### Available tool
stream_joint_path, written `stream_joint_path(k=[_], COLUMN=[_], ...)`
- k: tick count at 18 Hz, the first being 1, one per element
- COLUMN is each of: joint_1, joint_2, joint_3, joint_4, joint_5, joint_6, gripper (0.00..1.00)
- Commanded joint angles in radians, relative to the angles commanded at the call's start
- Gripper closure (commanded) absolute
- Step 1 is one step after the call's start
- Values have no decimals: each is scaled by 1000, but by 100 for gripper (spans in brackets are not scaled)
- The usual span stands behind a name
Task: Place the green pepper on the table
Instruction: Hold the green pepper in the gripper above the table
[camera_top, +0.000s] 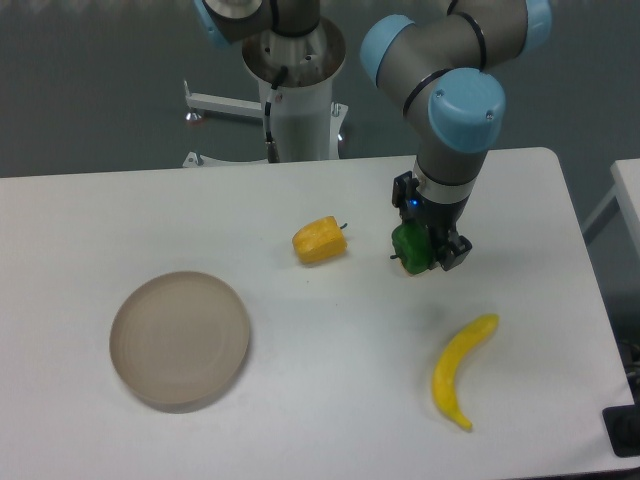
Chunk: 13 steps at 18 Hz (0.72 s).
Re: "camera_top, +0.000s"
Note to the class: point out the yellow toy banana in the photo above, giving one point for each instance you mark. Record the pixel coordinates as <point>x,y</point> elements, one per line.
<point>445,372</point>

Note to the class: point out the beige round plate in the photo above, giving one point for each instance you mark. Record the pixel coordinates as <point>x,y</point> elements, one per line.
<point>179,341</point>

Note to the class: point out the yellow toy bell pepper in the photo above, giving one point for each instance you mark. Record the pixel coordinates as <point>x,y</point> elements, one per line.
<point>319,240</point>

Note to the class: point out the black device at edge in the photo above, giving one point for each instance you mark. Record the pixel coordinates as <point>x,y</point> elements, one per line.
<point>622,425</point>

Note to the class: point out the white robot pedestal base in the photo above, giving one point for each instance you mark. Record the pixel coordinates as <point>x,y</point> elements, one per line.
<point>301,120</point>

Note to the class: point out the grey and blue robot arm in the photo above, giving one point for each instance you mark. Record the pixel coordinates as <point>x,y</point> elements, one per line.
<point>437,75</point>

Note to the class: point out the green toy bell pepper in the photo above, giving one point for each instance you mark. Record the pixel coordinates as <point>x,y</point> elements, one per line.
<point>412,246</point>

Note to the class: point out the white side table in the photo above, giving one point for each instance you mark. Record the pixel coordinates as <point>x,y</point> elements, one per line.
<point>622,197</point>

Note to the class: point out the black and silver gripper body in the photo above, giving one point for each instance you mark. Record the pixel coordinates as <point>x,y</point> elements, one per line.
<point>441,205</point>

